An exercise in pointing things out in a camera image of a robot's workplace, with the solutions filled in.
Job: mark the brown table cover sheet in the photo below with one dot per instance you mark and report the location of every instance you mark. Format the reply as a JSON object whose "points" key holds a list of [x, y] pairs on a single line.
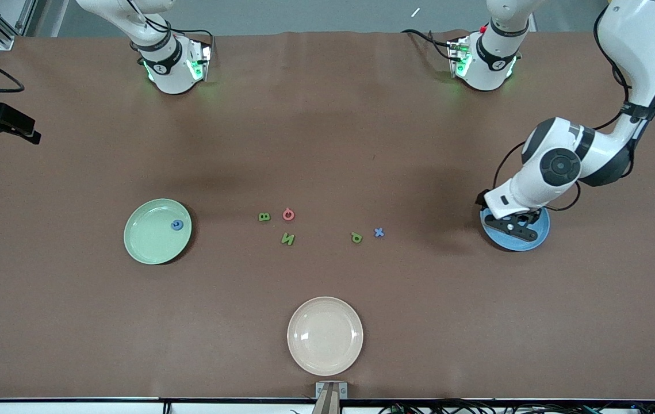
{"points": [[327, 144]]}

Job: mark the white table edge rail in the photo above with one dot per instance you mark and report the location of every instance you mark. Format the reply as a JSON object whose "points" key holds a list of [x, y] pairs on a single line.
{"points": [[74, 407]]}

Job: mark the blue plate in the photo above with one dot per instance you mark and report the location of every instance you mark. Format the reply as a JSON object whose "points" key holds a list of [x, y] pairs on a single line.
{"points": [[511, 246]]}

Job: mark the cream white plate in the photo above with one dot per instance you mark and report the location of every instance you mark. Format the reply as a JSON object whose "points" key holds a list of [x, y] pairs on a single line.
{"points": [[325, 336]]}

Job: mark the blue foam letter G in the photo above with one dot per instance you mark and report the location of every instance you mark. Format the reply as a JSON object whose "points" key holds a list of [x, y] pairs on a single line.
{"points": [[173, 225]]}

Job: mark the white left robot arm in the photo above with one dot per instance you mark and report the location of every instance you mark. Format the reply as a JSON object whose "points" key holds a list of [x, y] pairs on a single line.
{"points": [[638, 34]]}

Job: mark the green foam letter p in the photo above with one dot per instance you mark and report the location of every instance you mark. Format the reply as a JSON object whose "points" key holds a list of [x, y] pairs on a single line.
{"points": [[356, 237]]}

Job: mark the green foam letter N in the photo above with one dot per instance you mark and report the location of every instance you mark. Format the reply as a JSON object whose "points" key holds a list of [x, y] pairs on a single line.
{"points": [[287, 239]]}

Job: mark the pink foam letter Q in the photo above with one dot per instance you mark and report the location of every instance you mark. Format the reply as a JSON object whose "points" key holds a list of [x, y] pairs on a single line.
{"points": [[284, 215]]}

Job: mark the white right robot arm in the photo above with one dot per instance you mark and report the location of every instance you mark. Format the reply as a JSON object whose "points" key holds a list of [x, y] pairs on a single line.
{"points": [[169, 69]]}

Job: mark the light green plate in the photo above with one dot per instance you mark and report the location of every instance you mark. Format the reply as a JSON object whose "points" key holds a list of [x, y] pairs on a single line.
{"points": [[149, 241]]}

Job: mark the metal base box green light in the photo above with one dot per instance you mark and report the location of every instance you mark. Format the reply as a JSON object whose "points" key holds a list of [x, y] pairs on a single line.
{"points": [[455, 57], [203, 60]]}

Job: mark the green foam letter B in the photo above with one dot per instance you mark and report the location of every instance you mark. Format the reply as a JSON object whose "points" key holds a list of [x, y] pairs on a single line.
{"points": [[264, 217]]}

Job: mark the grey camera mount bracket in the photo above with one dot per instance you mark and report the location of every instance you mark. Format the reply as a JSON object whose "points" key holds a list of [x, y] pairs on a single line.
{"points": [[331, 394]]}

